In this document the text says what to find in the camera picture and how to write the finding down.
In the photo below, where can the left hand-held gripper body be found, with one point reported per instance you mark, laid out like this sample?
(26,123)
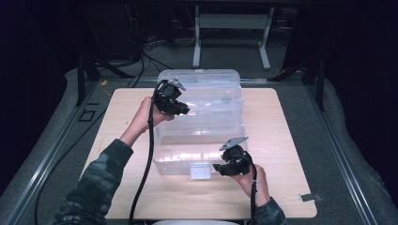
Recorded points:
(167,95)

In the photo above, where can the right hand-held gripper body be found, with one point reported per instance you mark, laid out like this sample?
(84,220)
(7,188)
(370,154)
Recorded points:
(236,154)

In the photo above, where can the clear plastic tiered storage box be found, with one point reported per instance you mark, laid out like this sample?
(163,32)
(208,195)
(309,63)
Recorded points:
(203,131)

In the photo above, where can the person's left hand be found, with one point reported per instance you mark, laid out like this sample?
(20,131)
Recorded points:
(147,117)

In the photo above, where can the person's right hand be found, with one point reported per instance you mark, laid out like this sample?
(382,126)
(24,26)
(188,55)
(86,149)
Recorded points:
(253,184)

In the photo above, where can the small grey flat piece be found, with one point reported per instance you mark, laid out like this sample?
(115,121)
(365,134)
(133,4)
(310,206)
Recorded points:
(310,197)

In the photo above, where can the black tripod legs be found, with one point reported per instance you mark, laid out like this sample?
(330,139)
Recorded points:
(294,70)

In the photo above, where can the aluminium cross rail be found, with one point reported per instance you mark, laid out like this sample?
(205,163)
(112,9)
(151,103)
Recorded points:
(255,81)

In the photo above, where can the grey metal stand frame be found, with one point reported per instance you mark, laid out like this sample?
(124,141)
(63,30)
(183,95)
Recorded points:
(232,22)

